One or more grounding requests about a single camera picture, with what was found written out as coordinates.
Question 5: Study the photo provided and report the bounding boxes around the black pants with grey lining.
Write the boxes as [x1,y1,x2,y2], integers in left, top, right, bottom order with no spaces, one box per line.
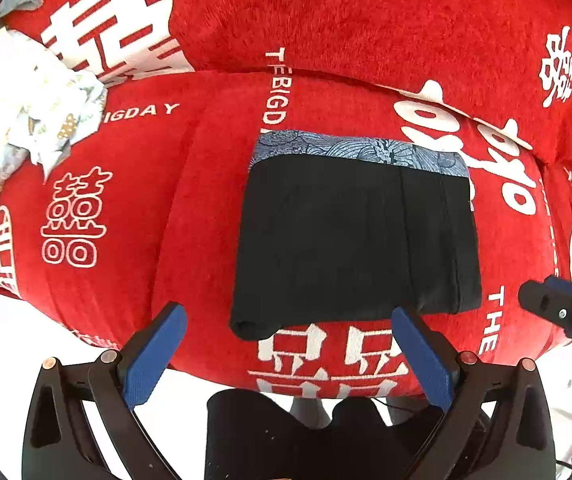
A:
[229,130,483,342]

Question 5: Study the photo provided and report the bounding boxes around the red printed blanket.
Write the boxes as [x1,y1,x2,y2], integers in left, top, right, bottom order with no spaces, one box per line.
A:
[0,0,572,401]

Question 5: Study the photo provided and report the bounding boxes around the black cable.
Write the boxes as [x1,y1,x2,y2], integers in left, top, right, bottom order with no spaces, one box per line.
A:
[370,396,419,415]

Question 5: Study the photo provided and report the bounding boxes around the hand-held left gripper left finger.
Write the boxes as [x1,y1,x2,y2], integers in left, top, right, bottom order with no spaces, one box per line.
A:
[22,302,187,480]

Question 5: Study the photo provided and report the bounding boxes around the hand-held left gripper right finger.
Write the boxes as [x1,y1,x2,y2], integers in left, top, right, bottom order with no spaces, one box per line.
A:
[392,306,557,480]

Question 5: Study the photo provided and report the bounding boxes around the pale floral cloth pile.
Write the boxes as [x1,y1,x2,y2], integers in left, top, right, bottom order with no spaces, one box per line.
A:
[0,0,108,183]

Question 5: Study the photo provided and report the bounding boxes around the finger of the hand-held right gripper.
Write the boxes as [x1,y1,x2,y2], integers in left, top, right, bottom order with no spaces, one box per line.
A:
[518,274,572,323]

